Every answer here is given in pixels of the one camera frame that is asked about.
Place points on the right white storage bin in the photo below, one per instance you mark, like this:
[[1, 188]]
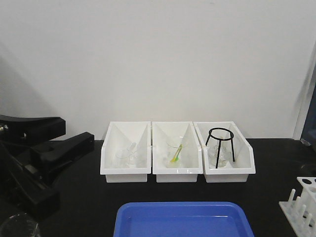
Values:
[[237, 171]]

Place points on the middle white storage bin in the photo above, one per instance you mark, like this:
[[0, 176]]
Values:
[[192, 157]]

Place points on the black wire tripod stand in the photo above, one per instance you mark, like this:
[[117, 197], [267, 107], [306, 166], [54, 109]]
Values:
[[220, 140]]

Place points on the glass beaker in middle bin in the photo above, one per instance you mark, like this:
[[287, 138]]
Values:
[[174, 148]]

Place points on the glassware in left bin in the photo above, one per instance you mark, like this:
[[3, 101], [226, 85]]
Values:
[[129, 157]]

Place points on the left white storage bin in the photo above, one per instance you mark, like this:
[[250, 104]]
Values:
[[120, 135]]

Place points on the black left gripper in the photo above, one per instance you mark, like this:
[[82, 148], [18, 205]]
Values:
[[21, 137]]

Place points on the yellow green dropper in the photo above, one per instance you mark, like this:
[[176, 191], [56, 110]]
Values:
[[176, 155]]

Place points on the white storage bin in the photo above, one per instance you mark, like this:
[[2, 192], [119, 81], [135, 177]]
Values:
[[192, 157], [120, 135], [237, 171]]

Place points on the glass flask in right bin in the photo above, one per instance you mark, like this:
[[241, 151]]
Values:
[[218, 156]]

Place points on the white test tube rack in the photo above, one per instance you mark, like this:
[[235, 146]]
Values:
[[301, 211]]

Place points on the blue plastic tray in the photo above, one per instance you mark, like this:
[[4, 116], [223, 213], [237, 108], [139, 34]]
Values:
[[182, 219]]

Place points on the clear glass beaker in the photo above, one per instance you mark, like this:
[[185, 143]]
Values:
[[20, 225]]

